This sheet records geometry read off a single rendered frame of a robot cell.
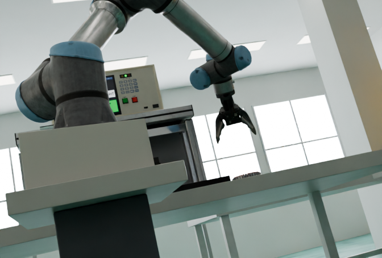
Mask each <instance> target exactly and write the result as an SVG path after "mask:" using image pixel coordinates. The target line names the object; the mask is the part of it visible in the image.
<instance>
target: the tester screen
mask: <svg viewBox="0 0 382 258"><path fill-rule="evenodd" d="M106 82H107V89H108V90H114V92H115V88H114V83H113V77H107V78H106ZM116 99H117V97H116V93H115V97H111V98H109V101H111V100H116ZM117 105H118V103H117Z"/></svg>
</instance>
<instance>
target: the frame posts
mask: <svg viewBox="0 0 382 258"><path fill-rule="evenodd" d="M184 123H185V124H186V128H187V131H185V132H184V133H181V137H182V142H183V145H184V150H185V154H186V159H187V162H188V167H189V171H190V176H191V179H192V183H194V182H199V181H204V180H207V178H206V173H205V169H204V164H203V161H202V157H201V152H200V148H199V145H198V140H197V135H196V131H195V128H194V123H193V119H187V120H185V121H184Z"/></svg>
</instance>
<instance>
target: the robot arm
mask: <svg viewBox="0 0 382 258"><path fill-rule="evenodd" d="M145 9H150V10H152V11H153V12H154V13H155V14H161V15H162V16H164V17H165V18H166V19H167V20H168V21H170V22H171V23H172V24H173V25H174V26H175V27H177V28H178V29H179V30H180V31H181V32H182V33H183V34H184V35H186V36H187V37H188V38H189V39H190V40H191V41H192V42H194V43H195V44H196V45H197V46H199V47H200V48H201V49H202V50H203V51H204V52H205V53H207V54H206V63H204V64H203V65H201V66H199V67H198V68H196V69H195V70H194V71H192V72H191V74H190V77H189V78H190V83H191V84H192V86H193V87H194V88H195V89H197V90H204V89H206V88H208V87H209V86H210V85H212V84H213V89H214V93H215V95H216V97H217V98H220V100H221V104H222V106H223V107H221V108H220V111H219V114H218V115H217V117H216V119H215V138H216V141H217V144H218V143H219V141H220V136H221V135H222V130H223V129H224V127H225V124H224V122H223V120H225V123H226V126H230V125H233V124H238V123H241V122H242V123H243V124H246V125H247V127H248V128H250V129H251V132H253V133H254V134H255V135H256V130H255V127H254V125H253V123H252V121H251V119H250V117H249V116H248V114H247V112H246V111H245V110H243V109H241V108H240V107H239V106H238V105H237V104H236V103H234V100H233V98H232V95H234V94H235V90H234V84H233V83H235V81H233V80H232V76H231V75H232V74H234V73H236V72H238V71H242V70H243V69H245V68H247V67H248V66H250V64H251V61H252V57H251V53H250V51H249V50H248V48H247V47H245V46H244V45H239V46H236V47H234V46H233V45H232V44H231V43H230V42H229V41H228V40H226V39H225V38H224V37H223V36H222V35H221V34H220V33H219V32H218V31H217V30H216V29H215V28H214V27H212V26H211V25H210V24H209V23H208V22H207V21H206V20H204V18H203V17H202V16H200V15H199V14H198V13H197V12H196V11H195V10H194V9H193V8H191V7H190V6H189V5H188V4H187V3H186V2H185V1H184V0H92V2H91V4H90V9H89V17H88V18H87V19H86V21H84V22H83V24H82V25H81V26H80V27H79V29H78V30H77V31H76V32H75V33H74V35H73V36H72V37H71V38H70V39H69V40H68V41H65V42H61V43H57V44H55V45H53V46H52V47H51V48H50V50H49V52H50V54H49V58H46V59H45V60H44V61H43V62H42V63H41V64H40V65H39V66H38V67H37V69H36V70H35V71H34V72H33V74H32V75H30V76H29V78H28V79H26V80H24V81H22V82H21V83H20V85H19V86H18V87H17V89H16V92H15V100H16V104H17V107H18V109H19V110H20V112H21V113H22V114H23V115H24V116H25V117H26V118H28V119H30V120H32V121H34V122H38V123H45V122H49V121H51V120H54V119H55V122H54V125H53V129H56V128H66V127H75V126H84V125H90V124H100V123H109V122H117V119H116V117H115V115H114V113H113V111H112V109H111V107H110V102H109V94H108V89H107V82H106V75H105V67H104V63H105V61H104V60H103V57H102V50H103V48H104V47H105V45H106V44H107V43H108V42H109V40H110V39H111V37H112V36H113V35H116V34H119V33H121V32H122V31H123V30H124V29H125V27H126V26H127V25H128V23H129V22H130V20H131V19H132V18H133V17H135V16H137V15H138V14H139V13H141V12H142V11H143V10H145Z"/></svg>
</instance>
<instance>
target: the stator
mask: <svg viewBox="0 0 382 258"><path fill-rule="evenodd" d="M260 174H261V172H251V173H247V174H241V175H239V176H236V177H234V178H233V179H232V180H237V179H241V178H246V177H251V176H256V175H260Z"/></svg>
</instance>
